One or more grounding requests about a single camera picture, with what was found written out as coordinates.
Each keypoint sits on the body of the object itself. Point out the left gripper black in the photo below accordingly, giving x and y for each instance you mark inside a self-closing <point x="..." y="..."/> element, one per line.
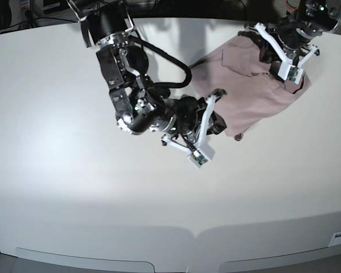
<point x="292" y="39"/>

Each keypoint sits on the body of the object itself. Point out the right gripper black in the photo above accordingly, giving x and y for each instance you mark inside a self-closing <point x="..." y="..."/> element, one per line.
<point x="188" y="112"/>

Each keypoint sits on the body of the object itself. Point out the mauve pink T-shirt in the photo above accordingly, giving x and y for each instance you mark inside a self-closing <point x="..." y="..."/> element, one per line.
<point x="252" y="91"/>

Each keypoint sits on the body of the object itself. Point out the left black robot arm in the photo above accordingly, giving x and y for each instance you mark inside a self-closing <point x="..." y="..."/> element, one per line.
<point x="315" y="17"/>

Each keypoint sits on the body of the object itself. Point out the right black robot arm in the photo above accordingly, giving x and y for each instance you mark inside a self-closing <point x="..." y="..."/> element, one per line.
<point x="140" y="103"/>

